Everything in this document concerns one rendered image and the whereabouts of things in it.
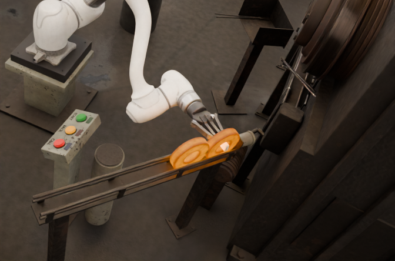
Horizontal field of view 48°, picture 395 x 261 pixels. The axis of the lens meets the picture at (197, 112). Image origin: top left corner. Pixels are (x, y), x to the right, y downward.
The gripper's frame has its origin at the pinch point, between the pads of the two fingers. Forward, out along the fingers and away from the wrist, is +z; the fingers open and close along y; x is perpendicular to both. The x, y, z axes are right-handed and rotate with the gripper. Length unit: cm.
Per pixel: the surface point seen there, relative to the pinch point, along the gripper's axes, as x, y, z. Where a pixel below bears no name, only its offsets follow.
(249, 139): -2.6, -14.0, 1.6
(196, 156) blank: -0.9, 12.8, 1.4
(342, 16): 53, -35, 2
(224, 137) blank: 6.4, 2.2, 2.2
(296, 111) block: 8.3, -33.6, 4.0
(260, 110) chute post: -66, -92, -53
